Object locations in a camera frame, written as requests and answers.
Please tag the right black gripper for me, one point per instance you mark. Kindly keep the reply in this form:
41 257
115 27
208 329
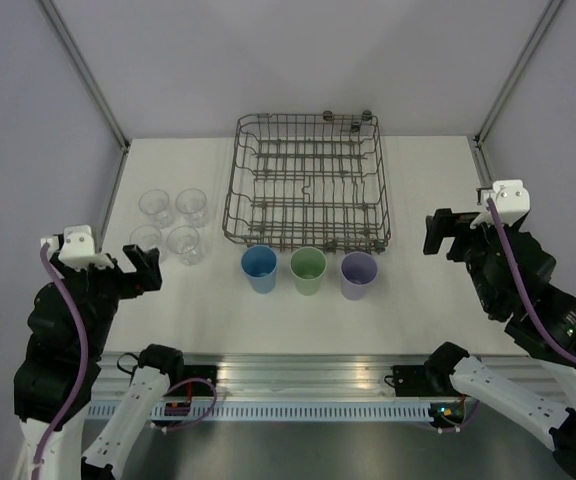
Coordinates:
444 223

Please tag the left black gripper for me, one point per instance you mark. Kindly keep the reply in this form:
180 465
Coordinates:
148 271

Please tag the clear glass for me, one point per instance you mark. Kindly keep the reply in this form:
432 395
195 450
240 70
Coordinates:
155 206
149 237
192 205
184 243

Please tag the purple plastic cup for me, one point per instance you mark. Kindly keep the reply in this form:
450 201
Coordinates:
358 272

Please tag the blue plastic cup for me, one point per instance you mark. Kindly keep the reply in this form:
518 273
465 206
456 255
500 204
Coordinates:
259 264

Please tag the green plastic cup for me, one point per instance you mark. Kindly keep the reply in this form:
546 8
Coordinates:
308 266

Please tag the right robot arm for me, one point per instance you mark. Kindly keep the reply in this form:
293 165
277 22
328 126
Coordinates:
545 328

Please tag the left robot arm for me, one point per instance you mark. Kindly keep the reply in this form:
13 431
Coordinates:
70 323

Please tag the right aluminium frame post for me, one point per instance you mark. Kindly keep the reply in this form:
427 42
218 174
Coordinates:
539 32

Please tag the aluminium frame post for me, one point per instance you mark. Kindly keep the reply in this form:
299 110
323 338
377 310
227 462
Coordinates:
539 32
66 39

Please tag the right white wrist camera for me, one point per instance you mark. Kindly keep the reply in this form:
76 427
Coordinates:
511 199

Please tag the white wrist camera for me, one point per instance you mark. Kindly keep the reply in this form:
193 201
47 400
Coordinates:
511 199
75 248

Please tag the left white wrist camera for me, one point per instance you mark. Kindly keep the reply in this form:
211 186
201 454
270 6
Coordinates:
75 248

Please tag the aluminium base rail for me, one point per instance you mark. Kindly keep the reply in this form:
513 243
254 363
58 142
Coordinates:
261 378

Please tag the grey wire dish rack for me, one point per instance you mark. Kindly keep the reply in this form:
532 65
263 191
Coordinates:
300 180

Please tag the white slotted cable duct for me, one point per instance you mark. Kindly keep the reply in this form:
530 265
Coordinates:
417 412

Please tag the left aluminium frame post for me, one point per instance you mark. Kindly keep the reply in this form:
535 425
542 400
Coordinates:
66 39

